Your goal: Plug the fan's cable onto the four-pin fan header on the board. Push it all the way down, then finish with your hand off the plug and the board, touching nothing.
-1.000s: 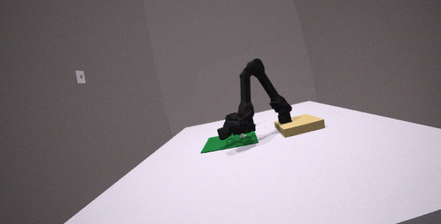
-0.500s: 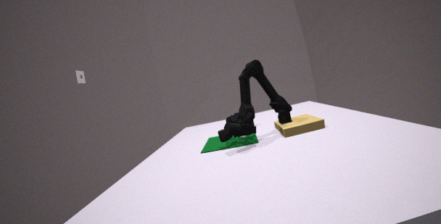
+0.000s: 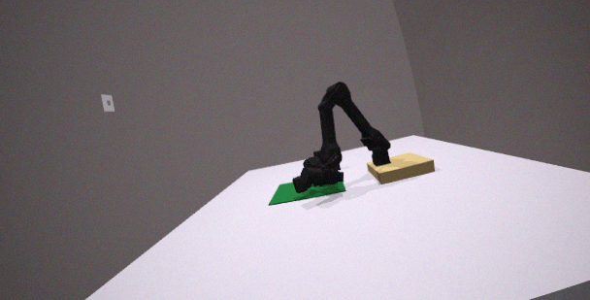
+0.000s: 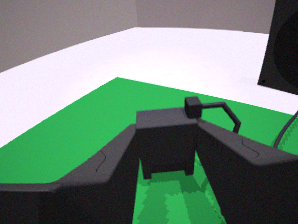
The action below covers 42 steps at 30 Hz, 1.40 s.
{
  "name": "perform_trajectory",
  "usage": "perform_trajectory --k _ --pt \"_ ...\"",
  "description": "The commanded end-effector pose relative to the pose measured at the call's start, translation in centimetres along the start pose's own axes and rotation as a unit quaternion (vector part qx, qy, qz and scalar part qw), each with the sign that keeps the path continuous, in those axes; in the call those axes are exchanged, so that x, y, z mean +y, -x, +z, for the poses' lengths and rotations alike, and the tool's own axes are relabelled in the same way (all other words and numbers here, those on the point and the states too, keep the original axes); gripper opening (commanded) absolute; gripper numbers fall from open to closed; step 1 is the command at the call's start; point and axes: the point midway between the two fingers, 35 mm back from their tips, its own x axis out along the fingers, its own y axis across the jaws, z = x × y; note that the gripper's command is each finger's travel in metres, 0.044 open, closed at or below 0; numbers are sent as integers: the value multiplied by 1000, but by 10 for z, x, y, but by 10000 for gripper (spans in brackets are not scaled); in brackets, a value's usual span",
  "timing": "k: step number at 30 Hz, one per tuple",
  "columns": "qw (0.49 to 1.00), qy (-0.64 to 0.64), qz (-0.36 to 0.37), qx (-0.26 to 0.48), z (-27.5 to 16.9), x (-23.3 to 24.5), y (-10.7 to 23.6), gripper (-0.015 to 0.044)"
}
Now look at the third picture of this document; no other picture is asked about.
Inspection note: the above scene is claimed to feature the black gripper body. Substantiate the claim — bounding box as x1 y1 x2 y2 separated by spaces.
292 176 324 193

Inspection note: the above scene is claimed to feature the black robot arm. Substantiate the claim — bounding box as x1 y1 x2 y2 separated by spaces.
301 82 392 184

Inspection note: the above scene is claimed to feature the black cooling fan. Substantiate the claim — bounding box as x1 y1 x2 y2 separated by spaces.
313 150 341 170

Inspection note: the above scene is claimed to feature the green circuit board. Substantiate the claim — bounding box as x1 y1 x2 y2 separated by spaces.
269 182 345 206

